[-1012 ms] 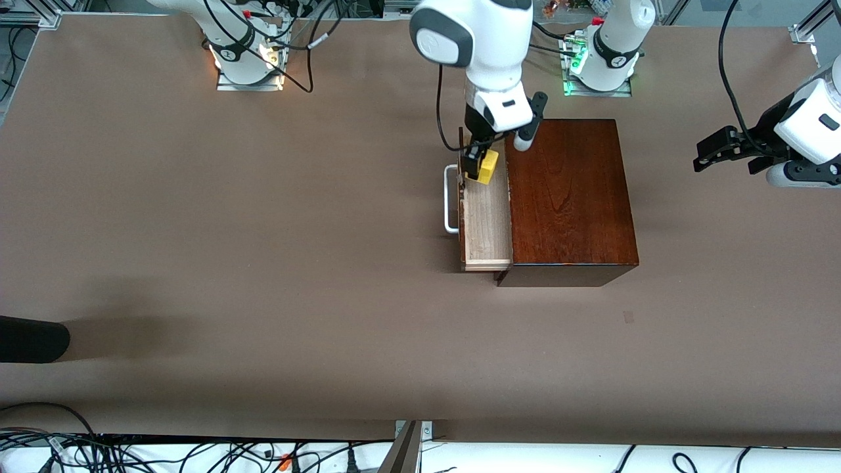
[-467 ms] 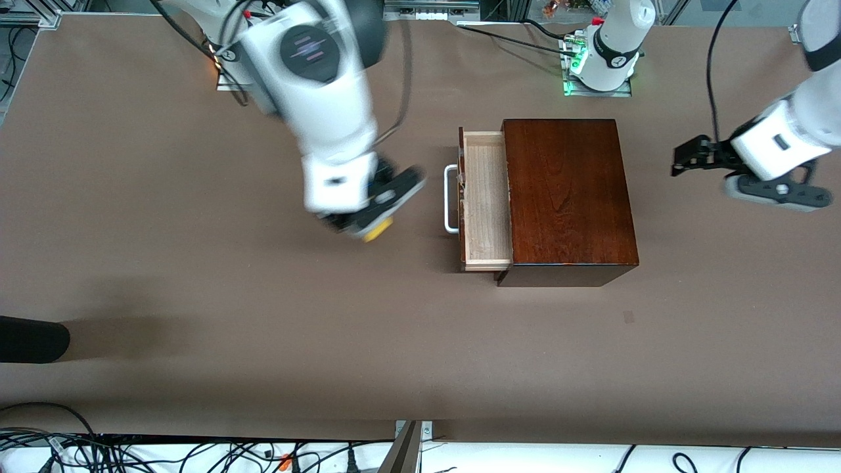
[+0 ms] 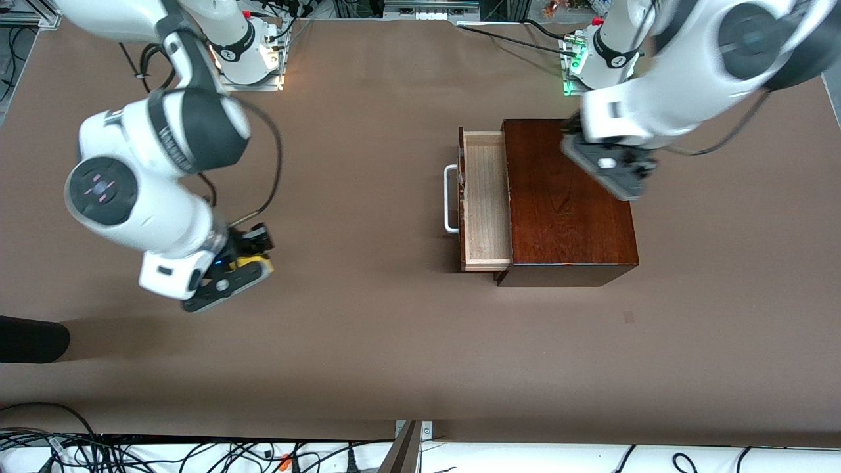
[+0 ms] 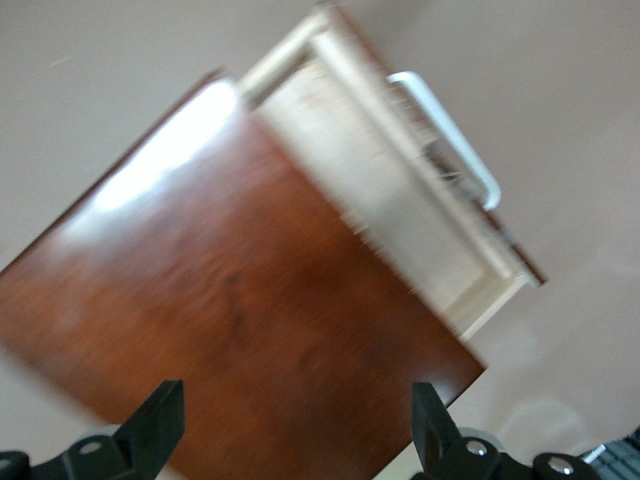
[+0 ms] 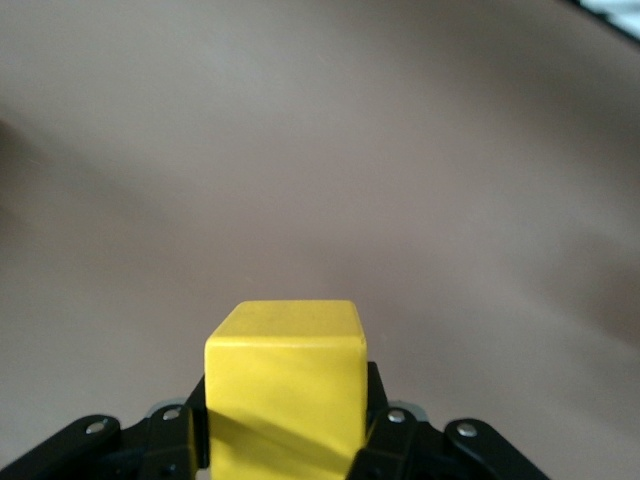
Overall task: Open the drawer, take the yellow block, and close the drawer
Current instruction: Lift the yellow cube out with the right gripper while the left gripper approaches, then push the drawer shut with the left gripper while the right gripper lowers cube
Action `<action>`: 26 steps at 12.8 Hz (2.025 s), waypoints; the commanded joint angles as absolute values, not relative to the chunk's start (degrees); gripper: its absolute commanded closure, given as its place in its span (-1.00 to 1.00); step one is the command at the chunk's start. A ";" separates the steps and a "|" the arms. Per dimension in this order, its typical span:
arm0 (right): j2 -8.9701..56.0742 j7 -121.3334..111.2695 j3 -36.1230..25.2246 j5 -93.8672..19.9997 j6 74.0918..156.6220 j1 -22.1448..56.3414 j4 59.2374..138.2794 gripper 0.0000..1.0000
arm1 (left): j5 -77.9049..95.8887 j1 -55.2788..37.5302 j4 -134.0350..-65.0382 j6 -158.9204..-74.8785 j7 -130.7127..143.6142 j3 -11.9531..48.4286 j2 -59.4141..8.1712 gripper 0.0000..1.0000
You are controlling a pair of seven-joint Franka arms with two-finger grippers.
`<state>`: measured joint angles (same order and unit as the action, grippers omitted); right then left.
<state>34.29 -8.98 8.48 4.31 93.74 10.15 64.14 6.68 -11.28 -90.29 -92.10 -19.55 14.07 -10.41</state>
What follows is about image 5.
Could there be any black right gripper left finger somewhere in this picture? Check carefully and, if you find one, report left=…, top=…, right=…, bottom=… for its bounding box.
left=0, top=373, right=210, bottom=480

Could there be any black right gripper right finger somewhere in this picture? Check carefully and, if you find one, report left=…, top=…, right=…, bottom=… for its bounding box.
left=344, top=360, right=551, bottom=480

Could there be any yellow wooden block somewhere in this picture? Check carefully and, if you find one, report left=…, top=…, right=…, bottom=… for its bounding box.
left=203, top=299, right=370, bottom=480

